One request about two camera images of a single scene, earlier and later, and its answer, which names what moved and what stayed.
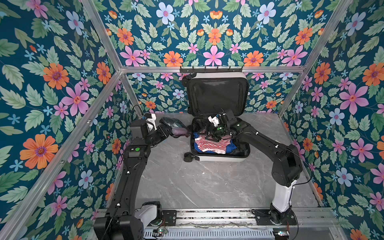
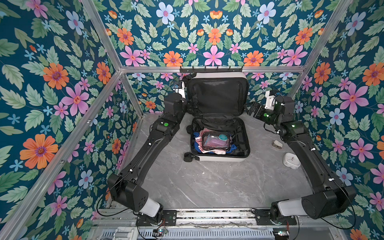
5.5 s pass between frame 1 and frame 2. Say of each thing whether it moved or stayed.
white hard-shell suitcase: stayed
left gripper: moved
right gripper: moved
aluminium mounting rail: stayed
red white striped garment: stayed
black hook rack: stayed
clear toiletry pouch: moved
